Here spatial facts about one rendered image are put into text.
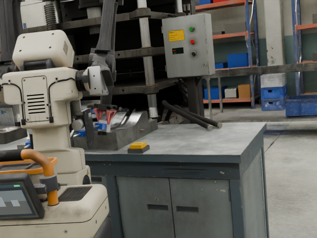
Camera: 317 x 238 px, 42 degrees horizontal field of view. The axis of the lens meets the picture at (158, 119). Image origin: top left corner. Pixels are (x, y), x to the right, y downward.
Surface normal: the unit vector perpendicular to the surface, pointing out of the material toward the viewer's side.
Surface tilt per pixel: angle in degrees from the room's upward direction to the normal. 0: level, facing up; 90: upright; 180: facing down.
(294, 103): 92
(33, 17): 90
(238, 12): 90
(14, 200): 115
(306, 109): 92
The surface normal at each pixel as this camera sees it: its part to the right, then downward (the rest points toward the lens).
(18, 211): -0.07, 0.57
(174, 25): -0.40, 0.19
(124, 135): 0.91, -0.03
